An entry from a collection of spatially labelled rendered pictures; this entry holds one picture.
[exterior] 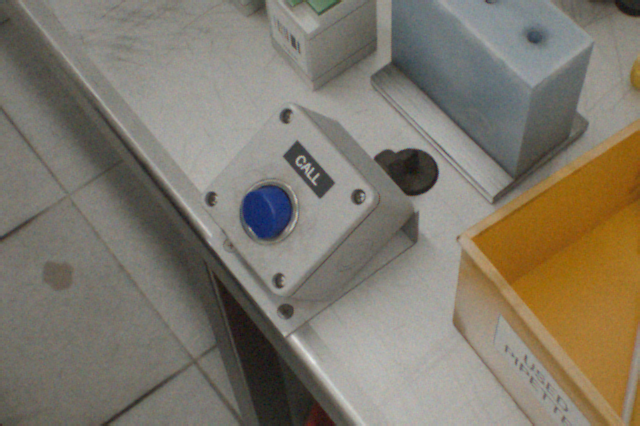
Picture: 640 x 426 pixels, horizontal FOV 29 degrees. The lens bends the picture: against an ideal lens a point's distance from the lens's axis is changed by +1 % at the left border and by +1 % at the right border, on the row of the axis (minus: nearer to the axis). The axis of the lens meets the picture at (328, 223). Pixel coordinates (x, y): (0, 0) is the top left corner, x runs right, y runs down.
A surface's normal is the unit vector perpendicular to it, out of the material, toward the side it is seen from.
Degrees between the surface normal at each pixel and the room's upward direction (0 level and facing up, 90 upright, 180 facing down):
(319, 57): 90
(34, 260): 0
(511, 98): 90
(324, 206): 30
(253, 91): 0
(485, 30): 0
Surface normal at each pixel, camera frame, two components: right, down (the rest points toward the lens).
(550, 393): -0.82, 0.52
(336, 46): 0.61, 0.70
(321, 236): -0.43, -0.11
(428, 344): -0.04, -0.44
